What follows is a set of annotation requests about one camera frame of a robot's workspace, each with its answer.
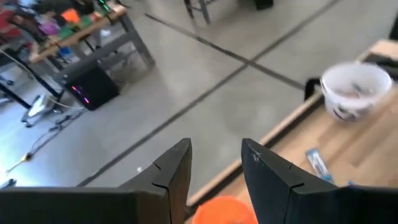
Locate small purple bowl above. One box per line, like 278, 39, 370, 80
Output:
39, 21, 60, 37

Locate black computer tower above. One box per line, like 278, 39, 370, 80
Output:
64, 66, 121, 111

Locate silver floor stand base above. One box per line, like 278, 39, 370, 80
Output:
21, 94, 58, 128

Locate black floor cable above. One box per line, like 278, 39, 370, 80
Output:
4, 107, 86, 175

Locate black aluminium table frame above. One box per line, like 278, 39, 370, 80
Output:
185, 51, 398, 218

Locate black hook clamp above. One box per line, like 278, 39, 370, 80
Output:
303, 77, 322, 101

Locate small orange bowl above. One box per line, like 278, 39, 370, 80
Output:
60, 8, 82, 25

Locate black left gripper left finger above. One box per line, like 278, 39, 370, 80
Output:
119, 139, 193, 224

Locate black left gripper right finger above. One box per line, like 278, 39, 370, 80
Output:
241, 138, 338, 224

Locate grey metal legs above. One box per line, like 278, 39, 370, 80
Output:
183, 0, 213, 26

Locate small green bowl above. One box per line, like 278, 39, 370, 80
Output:
58, 26, 75, 40

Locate blue white chocolate bar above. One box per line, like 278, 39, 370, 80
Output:
305, 148, 336, 185

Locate white jack-o-lantern bucket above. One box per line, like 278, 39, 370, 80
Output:
320, 61, 394, 123

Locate orange plastic bucket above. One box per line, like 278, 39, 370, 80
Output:
192, 195, 259, 224

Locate wooden table with grey legs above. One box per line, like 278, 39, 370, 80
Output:
0, 0, 156, 103

